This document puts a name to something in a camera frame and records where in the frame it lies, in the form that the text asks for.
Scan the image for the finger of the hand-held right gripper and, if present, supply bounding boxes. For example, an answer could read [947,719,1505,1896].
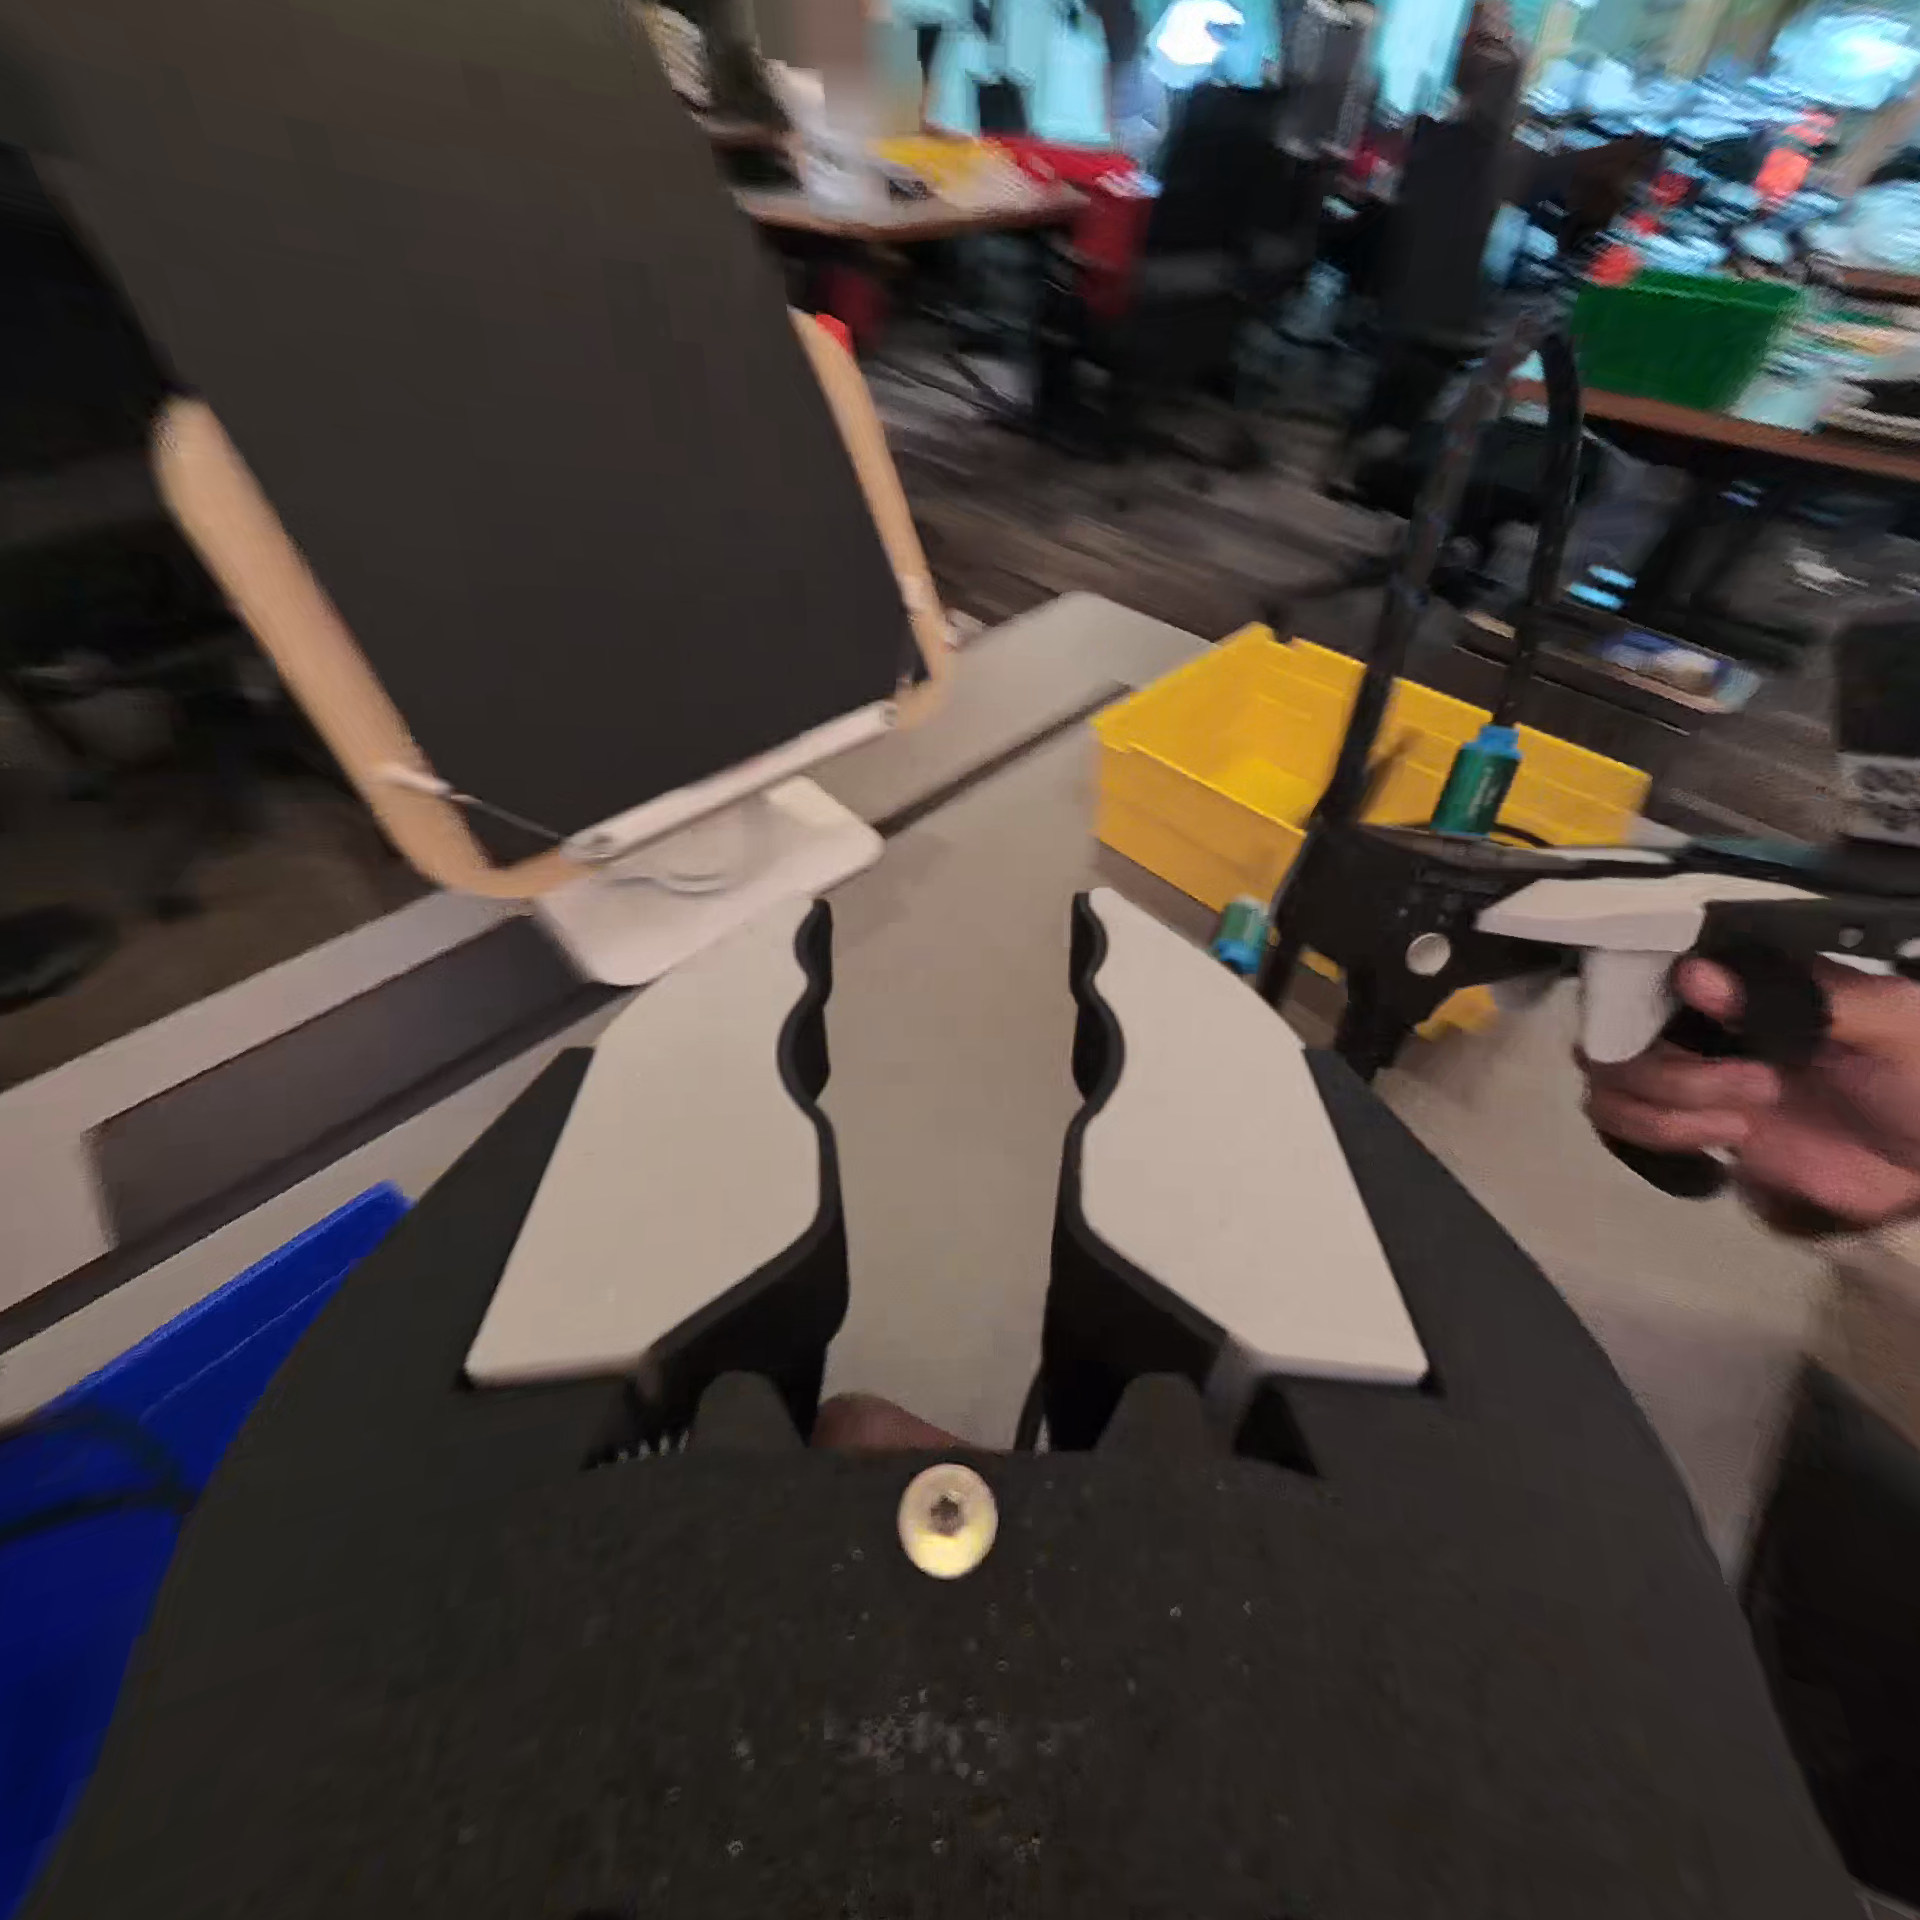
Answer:
[1651,844,1863,881]
[1476,874,1824,1071]

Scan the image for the background office table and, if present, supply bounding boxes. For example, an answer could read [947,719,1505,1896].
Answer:
[1506,376,1920,633]
[736,180,1097,394]

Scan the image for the blue storage bin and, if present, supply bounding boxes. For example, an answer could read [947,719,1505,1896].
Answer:
[0,1183,414,1906]

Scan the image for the wooden board with dark panel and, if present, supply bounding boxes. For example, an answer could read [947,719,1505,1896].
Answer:
[0,0,953,904]

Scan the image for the person's right hand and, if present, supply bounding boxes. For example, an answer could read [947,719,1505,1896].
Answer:
[1582,960,1920,1239]

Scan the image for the red storage bin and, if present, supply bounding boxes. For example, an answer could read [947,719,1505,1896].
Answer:
[990,136,1156,319]

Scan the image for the yellow storage bin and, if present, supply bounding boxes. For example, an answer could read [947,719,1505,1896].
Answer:
[1090,622,1652,1038]

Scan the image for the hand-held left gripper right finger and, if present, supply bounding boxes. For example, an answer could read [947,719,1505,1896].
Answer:
[1036,886,1432,1456]

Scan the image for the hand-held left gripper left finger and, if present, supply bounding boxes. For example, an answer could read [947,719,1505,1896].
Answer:
[463,902,849,1470]

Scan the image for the stack of green bins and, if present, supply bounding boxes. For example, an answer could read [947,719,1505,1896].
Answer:
[1572,267,1807,414]

